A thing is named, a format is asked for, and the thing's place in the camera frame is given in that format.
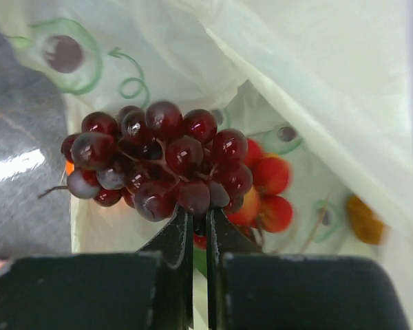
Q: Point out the red strawberry bunch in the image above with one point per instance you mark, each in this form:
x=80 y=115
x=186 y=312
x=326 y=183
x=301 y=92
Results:
x=254 y=187

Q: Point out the brown fake kiwi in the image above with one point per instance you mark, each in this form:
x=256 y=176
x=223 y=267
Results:
x=365 y=224

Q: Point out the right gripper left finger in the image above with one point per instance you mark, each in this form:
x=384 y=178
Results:
x=147 y=289

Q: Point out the translucent green plastic bag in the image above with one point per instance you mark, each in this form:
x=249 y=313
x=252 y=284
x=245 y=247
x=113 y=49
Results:
x=327 y=85

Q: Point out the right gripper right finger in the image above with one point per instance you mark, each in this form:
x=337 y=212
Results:
x=248 y=289

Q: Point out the dark grape bunch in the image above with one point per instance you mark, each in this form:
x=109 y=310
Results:
x=158 y=159

